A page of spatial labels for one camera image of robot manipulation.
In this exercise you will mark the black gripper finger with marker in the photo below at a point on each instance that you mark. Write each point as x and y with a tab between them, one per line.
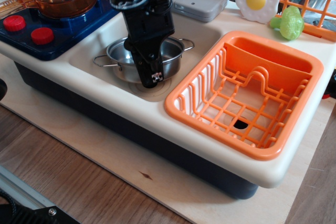
150	73

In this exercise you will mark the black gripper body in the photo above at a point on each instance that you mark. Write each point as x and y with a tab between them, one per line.
148	22

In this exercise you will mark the stainless steel two-handled pan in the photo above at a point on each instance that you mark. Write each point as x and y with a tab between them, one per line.
120	59

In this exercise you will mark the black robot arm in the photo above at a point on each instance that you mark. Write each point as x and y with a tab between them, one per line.
149	23

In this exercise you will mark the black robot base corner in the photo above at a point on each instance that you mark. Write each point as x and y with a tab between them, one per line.
13	212

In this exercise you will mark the cream toy sink unit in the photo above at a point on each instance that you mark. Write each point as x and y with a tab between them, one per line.
139	114

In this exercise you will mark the orange plastic drying rack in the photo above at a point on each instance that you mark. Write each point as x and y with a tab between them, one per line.
246	93

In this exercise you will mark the right red stove knob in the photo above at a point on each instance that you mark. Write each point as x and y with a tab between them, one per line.
42	36

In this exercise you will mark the red stove knob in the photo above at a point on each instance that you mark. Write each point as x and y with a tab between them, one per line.
14	23
42	36

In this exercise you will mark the blue toy stove top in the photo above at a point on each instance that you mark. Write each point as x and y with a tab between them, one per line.
67	31

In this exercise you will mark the left red stove knob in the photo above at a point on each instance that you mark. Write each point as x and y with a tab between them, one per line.
14	23

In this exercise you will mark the light plywood base board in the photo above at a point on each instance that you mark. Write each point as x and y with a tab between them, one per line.
98	177

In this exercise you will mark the green toy broccoli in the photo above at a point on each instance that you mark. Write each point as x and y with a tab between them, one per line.
290	24

